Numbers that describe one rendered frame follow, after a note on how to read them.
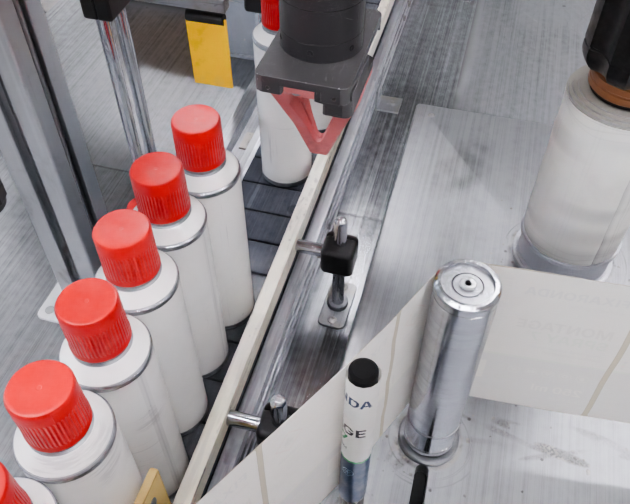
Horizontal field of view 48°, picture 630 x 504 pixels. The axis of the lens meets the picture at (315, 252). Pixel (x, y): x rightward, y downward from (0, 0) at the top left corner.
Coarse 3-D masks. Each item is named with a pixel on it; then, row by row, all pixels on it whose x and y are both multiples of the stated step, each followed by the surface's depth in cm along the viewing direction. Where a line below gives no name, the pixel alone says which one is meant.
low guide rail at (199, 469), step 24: (384, 0) 89; (384, 24) 88; (336, 144) 72; (312, 168) 68; (312, 192) 66; (288, 240) 62; (288, 264) 61; (264, 288) 58; (264, 312) 57; (240, 360) 54; (240, 384) 53; (216, 408) 51; (216, 432) 50; (192, 456) 48; (216, 456) 50; (192, 480) 47
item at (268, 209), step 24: (264, 192) 71; (288, 192) 71; (264, 216) 69; (288, 216) 69; (312, 216) 72; (264, 240) 67; (264, 264) 65; (240, 336) 59; (264, 336) 59; (216, 384) 56; (192, 432) 53
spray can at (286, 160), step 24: (264, 0) 58; (264, 24) 59; (264, 48) 60; (264, 96) 64; (264, 120) 66; (288, 120) 65; (264, 144) 68; (288, 144) 67; (264, 168) 71; (288, 168) 69
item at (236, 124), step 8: (248, 88) 69; (248, 96) 68; (256, 96) 69; (240, 104) 67; (248, 104) 67; (256, 104) 69; (240, 112) 66; (248, 112) 67; (232, 120) 66; (240, 120) 66; (248, 120) 68; (224, 128) 65; (232, 128) 65; (240, 128) 66; (224, 136) 64; (232, 136) 64; (224, 144) 63; (232, 144) 64
